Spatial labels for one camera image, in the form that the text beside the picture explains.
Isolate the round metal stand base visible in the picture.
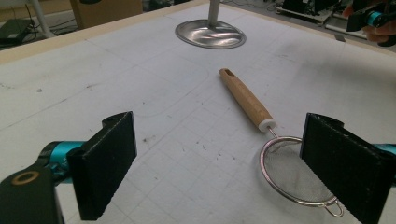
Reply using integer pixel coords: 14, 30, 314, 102
175, 0, 248, 50

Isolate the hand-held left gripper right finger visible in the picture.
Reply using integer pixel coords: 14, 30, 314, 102
300, 112, 396, 224

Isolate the wooden handled mesh strainer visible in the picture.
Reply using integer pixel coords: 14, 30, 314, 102
219, 67, 345, 218

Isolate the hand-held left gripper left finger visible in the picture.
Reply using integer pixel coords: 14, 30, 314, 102
40, 110, 138, 221

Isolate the white stand leg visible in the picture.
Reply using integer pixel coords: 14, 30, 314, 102
29, 0, 57, 39

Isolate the dark equipment on floor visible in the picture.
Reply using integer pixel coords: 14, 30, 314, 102
276, 0, 347, 24

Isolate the cardboard box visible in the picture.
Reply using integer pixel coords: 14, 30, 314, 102
69, 0, 144, 31

